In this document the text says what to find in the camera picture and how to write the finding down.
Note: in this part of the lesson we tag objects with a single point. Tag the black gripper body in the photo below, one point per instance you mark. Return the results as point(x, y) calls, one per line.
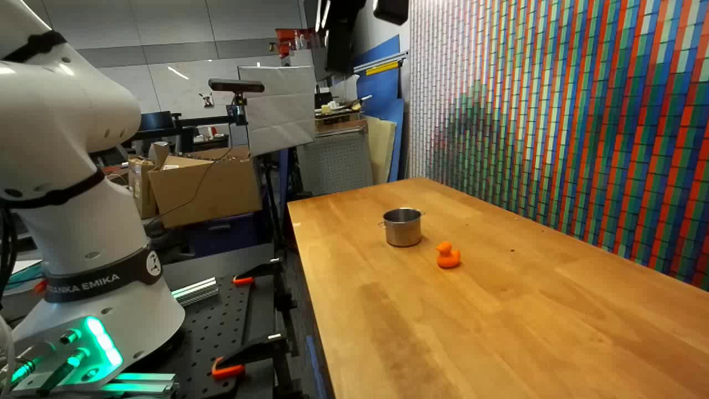
point(344, 24)

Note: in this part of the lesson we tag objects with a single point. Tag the orange rubber duck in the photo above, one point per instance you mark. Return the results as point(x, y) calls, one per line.
point(449, 255)

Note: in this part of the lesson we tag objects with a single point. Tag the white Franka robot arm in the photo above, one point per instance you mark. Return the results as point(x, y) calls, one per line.
point(70, 146)

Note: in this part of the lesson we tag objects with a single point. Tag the small steel pot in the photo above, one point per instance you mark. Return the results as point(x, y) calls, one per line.
point(402, 227)

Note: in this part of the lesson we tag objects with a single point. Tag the white panel board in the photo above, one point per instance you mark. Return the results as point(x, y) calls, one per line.
point(279, 106)

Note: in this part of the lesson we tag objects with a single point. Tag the grey cabinet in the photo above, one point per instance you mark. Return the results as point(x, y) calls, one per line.
point(333, 164)

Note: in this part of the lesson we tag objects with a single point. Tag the brown cardboard box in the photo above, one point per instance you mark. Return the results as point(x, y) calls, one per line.
point(200, 188)

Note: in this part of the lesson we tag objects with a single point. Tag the silver aluminium extrusion bar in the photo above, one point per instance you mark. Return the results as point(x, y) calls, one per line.
point(196, 292)

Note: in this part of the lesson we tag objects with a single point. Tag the black perforated breadboard base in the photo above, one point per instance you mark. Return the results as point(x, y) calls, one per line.
point(213, 333)

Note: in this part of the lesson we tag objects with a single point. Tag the black stereo camera on tripod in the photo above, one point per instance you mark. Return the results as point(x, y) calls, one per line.
point(235, 86)

